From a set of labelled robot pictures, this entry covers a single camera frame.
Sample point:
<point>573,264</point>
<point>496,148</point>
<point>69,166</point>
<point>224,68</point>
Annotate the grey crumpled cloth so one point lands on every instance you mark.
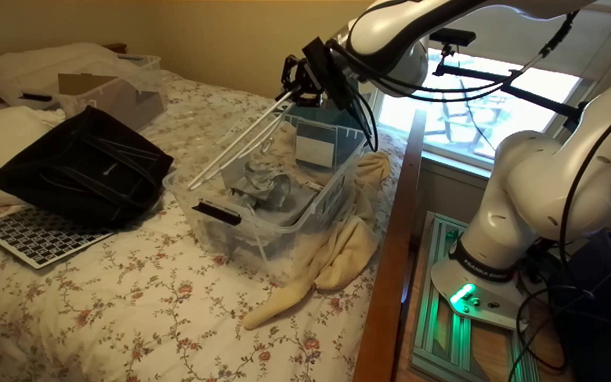
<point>265,182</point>

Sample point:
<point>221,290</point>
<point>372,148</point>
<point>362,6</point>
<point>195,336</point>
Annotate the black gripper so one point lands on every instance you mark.
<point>327,71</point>

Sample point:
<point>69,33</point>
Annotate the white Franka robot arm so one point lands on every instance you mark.
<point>546,182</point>

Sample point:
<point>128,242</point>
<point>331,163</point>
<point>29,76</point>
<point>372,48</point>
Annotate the floral bedspread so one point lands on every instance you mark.
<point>142,304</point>

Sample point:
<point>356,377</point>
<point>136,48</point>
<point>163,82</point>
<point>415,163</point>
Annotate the black white patterned board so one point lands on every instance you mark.
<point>32,236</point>

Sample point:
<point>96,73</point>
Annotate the cream cloth garment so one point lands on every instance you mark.
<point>348,241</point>

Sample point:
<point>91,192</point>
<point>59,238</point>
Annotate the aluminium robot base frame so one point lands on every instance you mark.
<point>435,319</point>

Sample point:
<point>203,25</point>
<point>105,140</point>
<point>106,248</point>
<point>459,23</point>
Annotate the open cardboard box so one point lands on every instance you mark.
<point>121,97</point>

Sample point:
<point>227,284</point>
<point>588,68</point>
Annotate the clear plastic container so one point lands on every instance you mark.
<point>249,245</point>

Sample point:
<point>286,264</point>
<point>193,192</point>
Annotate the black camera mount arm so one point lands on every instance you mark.
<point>524,92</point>

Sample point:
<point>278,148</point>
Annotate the black fabric bag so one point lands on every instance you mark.
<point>78,170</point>

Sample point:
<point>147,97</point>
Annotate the black exterior camera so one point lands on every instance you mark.
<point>452,36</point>

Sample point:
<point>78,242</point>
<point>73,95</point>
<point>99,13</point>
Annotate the dark blue box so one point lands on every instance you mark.
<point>605,309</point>

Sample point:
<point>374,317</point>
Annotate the teal and white box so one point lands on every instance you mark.
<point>327,134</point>

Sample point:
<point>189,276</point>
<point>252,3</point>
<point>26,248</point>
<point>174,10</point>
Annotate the bright window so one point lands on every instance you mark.
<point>461,120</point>

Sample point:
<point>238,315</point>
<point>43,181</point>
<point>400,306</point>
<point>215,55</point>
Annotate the wooden bed footboard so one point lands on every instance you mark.
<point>386,282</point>

